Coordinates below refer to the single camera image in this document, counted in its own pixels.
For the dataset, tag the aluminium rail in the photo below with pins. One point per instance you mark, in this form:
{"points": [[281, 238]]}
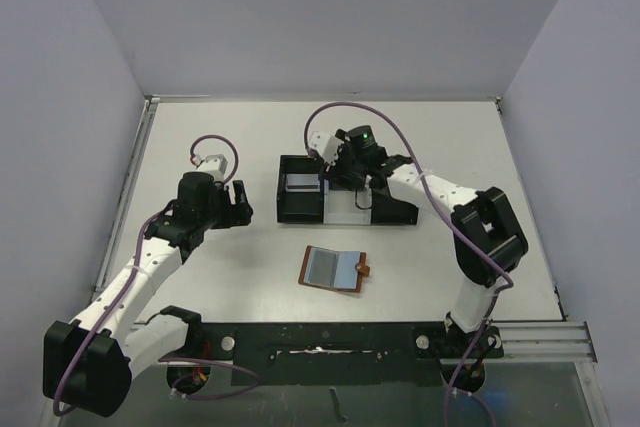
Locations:
{"points": [[126, 193], [559, 341]]}

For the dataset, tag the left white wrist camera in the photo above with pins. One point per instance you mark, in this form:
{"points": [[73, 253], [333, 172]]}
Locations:
{"points": [[214, 165]]}

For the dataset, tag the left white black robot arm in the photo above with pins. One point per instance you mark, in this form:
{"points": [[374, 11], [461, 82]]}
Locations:
{"points": [[89, 363]]}

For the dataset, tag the brown leather card holder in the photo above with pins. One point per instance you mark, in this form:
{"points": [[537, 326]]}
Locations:
{"points": [[363, 268]]}

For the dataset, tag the dark card left pocket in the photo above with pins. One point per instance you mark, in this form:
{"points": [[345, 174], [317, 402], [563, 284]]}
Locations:
{"points": [[321, 268]]}

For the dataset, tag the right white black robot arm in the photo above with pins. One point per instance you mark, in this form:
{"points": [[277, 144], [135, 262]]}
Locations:
{"points": [[489, 242]]}

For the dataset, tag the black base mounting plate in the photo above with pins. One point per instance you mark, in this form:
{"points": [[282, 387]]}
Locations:
{"points": [[425, 354]]}

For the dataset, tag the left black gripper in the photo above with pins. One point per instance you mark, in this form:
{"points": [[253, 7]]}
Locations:
{"points": [[242, 211]]}

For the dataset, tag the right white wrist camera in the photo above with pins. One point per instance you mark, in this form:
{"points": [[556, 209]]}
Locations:
{"points": [[324, 146]]}

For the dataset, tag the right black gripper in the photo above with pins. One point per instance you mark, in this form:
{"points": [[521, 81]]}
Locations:
{"points": [[335, 173]]}

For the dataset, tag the silver white card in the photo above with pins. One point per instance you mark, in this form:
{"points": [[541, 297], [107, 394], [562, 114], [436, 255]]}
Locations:
{"points": [[302, 183]]}

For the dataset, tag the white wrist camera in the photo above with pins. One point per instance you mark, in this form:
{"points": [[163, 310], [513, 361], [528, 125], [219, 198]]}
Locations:
{"points": [[214, 165], [324, 146]]}

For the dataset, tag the aluminium left rail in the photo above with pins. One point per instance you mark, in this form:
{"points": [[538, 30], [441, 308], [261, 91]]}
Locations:
{"points": [[126, 193]]}

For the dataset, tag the black white three-bin tray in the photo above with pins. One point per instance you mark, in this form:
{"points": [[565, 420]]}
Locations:
{"points": [[333, 205]]}

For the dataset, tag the aluminium front rail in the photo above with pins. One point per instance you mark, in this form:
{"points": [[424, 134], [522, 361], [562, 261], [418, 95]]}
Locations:
{"points": [[559, 341]]}

